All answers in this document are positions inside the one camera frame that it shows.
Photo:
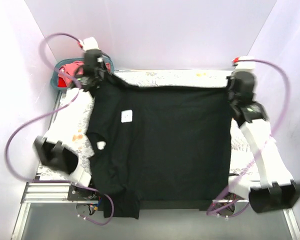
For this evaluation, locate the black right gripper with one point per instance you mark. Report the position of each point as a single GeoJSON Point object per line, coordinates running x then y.
{"type": "Point", "coordinates": [233, 83]}

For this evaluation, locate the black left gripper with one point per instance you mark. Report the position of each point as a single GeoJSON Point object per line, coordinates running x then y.
{"type": "Point", "coordinates": [100, 73]}

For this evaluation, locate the black t-shirt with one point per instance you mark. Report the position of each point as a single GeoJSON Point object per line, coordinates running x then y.
{"type": "Point", "coordinates": [164, 143]}

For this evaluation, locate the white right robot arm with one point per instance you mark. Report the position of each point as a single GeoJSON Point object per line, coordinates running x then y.
{"type": "Point", "coordinates": [277, 189]}

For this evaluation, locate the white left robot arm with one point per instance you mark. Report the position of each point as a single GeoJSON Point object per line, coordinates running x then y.
{"type": "Point", "coordinates": [57, 148]}

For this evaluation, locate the pink crumpled t-shirt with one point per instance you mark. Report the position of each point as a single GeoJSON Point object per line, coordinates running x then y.
{"type": "Point", "coordinates": [70, 69]}

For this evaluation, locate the red t-shirt in basket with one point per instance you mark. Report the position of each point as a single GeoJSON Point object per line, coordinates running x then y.
{"type": "Point", "coordinates": [63, 82]}

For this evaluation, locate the teal plastic laundry basket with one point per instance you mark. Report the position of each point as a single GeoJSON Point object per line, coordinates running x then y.
{"type": "Point", "coordinates": [54, 79]}

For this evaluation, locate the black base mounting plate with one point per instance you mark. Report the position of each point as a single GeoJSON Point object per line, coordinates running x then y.
{"type": "Point", "coordinates": [91, 197]}

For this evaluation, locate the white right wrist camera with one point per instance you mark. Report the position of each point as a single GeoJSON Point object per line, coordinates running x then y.
{"type": "Point", "coordinates": [244, 63]}

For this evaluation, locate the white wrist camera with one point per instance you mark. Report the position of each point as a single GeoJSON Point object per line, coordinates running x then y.
{"type": "Point", "coordinates": [89, 43]}
{"type": "Point", "coordinates": [244, 63]}

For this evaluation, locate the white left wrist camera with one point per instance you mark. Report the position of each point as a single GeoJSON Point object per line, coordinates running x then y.
{"type": "Point", "coordinates": [89, 43]}

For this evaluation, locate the aluminium frame rail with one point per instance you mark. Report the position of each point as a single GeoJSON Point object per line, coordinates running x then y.
{"type": "Point", "coordinates": [47, 214]}

